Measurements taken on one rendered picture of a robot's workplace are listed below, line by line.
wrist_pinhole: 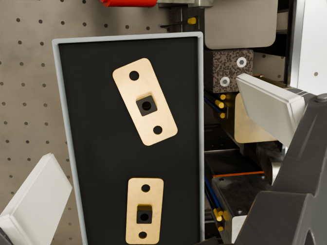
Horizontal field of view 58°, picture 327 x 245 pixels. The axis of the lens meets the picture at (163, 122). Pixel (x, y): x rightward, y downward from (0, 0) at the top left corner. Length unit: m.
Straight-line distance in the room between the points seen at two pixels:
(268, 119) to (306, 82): 0.36
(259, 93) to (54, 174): 0.13
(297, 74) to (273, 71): 0.32
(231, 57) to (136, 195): 0.19
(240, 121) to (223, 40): 0.11
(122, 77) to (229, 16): 0.16
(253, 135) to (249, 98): 0.24
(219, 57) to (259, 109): 0.19
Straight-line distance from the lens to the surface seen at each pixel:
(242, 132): 0.41
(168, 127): 0.30
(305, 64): 0.52
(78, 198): 0.33
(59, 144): 0.83
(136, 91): 0.29
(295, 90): 0.17
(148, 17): 0.75
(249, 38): 0.39
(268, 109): 0.16
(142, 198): 0.33
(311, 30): 0.52
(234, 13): 0.39
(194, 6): 0.36
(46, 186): 0.18
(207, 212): 0.91
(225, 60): 0.36
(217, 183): 0.51
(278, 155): 0.46
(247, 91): 0.18
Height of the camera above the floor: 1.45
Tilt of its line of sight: 72 degrees down
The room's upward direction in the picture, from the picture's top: 163 degrees clockwise
